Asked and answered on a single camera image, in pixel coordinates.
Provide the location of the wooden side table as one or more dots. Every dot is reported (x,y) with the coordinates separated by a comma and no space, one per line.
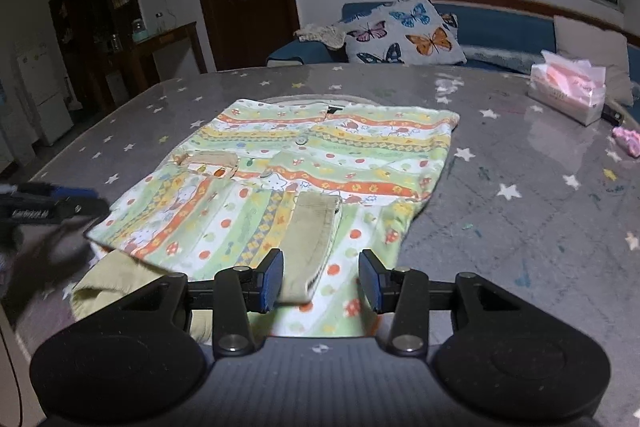
(165,42)

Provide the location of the pale green jar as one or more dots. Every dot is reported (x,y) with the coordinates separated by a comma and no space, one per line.
(138,32)

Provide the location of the patterned green children's shirt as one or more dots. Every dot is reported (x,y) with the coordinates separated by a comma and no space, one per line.
(350,157)

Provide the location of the dark wooden shelf cabinet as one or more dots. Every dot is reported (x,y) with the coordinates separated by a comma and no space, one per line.
(90,22)

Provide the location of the black remote control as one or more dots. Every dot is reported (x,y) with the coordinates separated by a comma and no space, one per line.
(614,114)

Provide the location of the beige lace cloth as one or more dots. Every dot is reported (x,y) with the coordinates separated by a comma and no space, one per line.
(320,34)

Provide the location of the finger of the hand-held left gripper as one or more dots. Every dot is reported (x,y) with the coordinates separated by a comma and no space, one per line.
(70,193)
(82,208)

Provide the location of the grey pillow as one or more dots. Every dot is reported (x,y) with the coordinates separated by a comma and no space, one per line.
(590,42)

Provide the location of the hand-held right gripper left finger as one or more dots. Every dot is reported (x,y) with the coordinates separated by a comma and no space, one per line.
(271,282)

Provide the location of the pink tissue box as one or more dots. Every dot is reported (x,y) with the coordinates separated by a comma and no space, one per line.
(565,102)

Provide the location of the white refrigerator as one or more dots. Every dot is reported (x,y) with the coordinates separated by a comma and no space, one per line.
(42,92)

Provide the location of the pink hair scrunchie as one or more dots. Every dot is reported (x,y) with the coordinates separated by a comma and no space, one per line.
(629,141)

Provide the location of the grey star tablecloth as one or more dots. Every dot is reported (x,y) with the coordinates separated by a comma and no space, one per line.
(525,232)

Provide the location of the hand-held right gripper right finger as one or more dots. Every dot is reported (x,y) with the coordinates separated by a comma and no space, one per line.
(372,282)

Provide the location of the blue sofa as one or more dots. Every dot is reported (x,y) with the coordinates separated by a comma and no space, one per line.
(500,32)

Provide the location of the butterfly print pillow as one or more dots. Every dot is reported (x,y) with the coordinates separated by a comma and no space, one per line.
(400,37)

